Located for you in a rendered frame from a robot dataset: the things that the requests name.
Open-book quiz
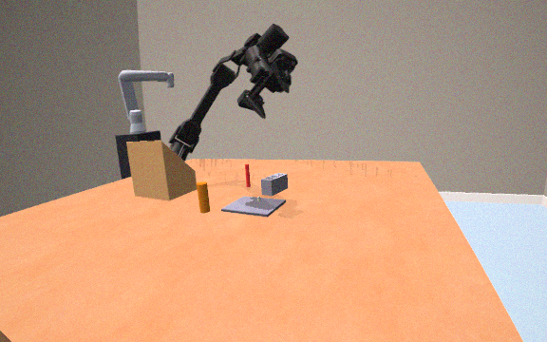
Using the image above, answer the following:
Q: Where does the orange cylinder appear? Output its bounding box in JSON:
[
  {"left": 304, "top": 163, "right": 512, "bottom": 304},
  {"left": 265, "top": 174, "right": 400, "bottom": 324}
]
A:
[{"left": 197, "top": 181, "right": 210, "bottom": 213}]

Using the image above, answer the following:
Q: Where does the red peg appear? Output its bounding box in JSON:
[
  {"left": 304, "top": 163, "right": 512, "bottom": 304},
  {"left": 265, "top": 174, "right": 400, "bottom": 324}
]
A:
[{"left": 245, "top": 164, "right": 251, "bottom": 187}]

